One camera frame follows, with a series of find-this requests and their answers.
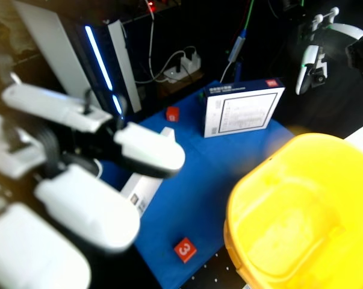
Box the white box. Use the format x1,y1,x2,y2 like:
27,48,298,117
119,126,176,219

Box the green cable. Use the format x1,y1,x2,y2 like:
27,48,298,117
240,0,256,31

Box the small red cube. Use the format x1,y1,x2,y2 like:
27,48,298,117
165,107,181,123

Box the blue-white box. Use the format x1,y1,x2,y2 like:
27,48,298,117
203,77,287,138

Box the thin white adapter cable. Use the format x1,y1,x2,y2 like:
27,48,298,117
219,61,234,84

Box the grey blue cable adapter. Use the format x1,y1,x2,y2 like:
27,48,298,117
228,30,248,63

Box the blue mat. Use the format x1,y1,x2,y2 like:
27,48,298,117
98,79,296,289

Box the white power strip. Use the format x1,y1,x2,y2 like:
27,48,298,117
163,46,202,84

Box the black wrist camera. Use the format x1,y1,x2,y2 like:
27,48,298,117
310,67,328,89

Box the computer tower with blue light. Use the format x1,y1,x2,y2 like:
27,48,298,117
12,0,143,121

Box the yellow plastic bin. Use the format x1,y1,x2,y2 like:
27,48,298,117
223,132,363,289

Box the red cube with number three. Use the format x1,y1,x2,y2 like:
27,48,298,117
173,237,198,264

